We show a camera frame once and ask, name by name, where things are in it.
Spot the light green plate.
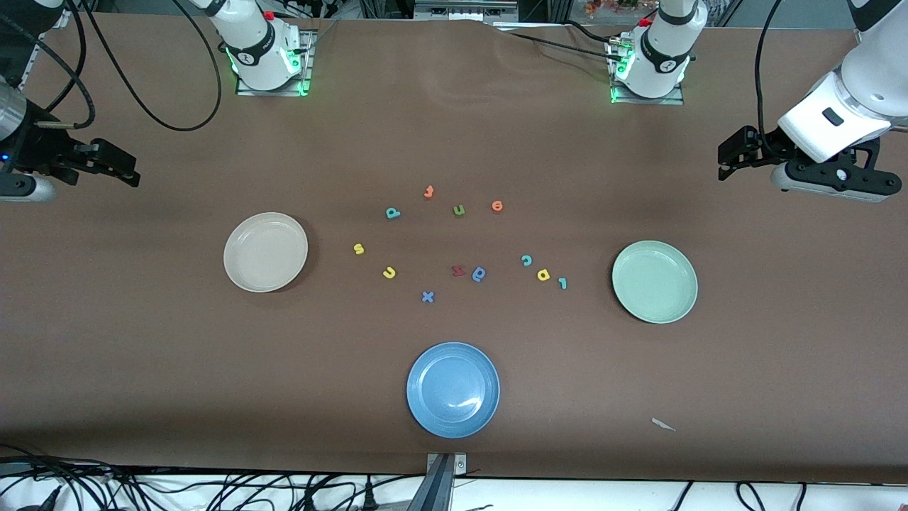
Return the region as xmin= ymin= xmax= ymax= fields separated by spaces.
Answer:
xmin=611 ymin=240 xmax=699 ymax=324

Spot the beige brown plate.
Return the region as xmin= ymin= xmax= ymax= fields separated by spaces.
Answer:
xmin=223 ymin=211 xmax=309 ymax=293

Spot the brown table cover sheet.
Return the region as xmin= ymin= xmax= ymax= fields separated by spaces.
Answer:
xmin=0 ymin=13 xmax=908 ymax=485

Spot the grey metal box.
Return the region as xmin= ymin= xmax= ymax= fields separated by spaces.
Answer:
xmin=415 ymin=0 xmax=519 ymax=22

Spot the blue plate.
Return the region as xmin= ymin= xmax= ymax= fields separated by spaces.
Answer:
xmin=406 ymin=341 xmax=501 ymax=439

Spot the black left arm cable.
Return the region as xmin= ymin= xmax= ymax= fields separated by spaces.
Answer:
xmin=755 ymin=0 xmax=788 ymax=141

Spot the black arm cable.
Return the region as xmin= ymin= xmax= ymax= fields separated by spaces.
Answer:
xmin=755 ymin=0 xmax=788 ymax=141
xmin=0 ymin=0 xmax=223 ymax=133

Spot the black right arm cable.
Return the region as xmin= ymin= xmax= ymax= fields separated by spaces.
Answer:
xmin=0 ymin=0 xmax=223 ymax=133

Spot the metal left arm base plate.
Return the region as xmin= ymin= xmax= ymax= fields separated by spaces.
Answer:
xmin=610 ymin=39 xmax=685 ymax=106

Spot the aluminium frame rail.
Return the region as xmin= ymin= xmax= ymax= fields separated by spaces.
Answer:
xmin=13 ymin=9 xmax=70 ymax=97

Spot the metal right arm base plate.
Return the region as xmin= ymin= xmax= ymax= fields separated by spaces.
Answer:
xmin=236 ymin=30 xmax=314 ymax=97

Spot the black base cable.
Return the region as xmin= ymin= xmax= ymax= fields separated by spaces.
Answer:
xmin=564 ymin=20 xmax=614 ymax=47
xmin=494 ymin=28 xmax=619 ymax=62

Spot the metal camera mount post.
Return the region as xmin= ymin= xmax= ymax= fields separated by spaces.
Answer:
xmin=408 ymin=452 xmax=468 ymax=511

